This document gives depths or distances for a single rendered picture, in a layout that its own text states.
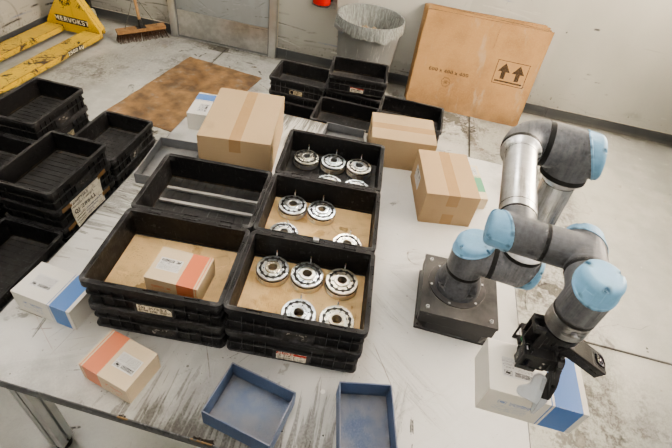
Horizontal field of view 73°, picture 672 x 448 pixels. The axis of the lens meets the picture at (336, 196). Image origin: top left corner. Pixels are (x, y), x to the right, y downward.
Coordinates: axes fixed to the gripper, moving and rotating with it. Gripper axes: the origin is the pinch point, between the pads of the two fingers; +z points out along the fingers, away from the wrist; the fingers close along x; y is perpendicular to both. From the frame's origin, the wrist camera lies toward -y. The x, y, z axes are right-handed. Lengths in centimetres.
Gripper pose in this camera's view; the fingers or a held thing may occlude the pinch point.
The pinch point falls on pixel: (531, 380)
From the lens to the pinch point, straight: 112.4
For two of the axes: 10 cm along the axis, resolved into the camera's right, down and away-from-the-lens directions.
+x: -2.2, 6.3, -7.5
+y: -9.7, -2.3, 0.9
